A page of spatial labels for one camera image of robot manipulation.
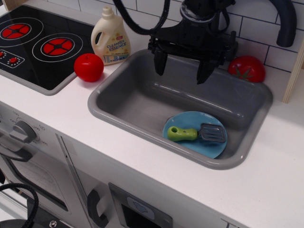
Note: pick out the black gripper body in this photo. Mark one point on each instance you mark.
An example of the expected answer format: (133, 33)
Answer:
(204, 42)

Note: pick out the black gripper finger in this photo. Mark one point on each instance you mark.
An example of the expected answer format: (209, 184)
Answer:
(160, 59)
(205, 69)

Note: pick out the green handled grey spatula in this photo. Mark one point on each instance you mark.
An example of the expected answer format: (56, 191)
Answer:
(207, 132)

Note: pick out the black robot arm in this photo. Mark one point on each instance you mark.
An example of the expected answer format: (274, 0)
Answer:
(206, 12)

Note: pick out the grey plastic sink basin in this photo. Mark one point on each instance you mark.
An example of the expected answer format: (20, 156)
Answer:
(138, 100)

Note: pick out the blue plate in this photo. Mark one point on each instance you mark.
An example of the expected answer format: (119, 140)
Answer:
(193, 119)

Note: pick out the red toy tomato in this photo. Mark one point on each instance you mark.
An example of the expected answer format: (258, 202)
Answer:
(247, 68)

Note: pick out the cream cleanser bottle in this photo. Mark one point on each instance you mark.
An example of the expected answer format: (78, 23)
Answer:
(109, 39)

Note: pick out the red toy apple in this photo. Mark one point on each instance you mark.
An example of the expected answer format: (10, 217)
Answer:
(89, 67)

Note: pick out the dark grey faucet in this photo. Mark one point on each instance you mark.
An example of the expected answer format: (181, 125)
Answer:
(268, 23)

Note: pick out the black toy stovetop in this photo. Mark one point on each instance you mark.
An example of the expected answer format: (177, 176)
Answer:
(38, 48)

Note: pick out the grey dishwasher panel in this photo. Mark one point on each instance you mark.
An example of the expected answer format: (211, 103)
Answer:
(134, 213)

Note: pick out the grey oven knob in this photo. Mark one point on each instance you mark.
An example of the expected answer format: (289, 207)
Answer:
(22, 132)

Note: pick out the white oven door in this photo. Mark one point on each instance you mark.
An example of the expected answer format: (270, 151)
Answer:
(49, 174)

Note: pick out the wooden side post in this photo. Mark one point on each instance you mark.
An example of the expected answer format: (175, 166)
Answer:
(294, 74)

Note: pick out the dark grey cabinet handle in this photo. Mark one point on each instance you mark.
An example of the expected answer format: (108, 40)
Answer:
(93, 199)

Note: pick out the grey oven door handle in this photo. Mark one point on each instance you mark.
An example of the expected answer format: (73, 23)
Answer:
(13, 149)

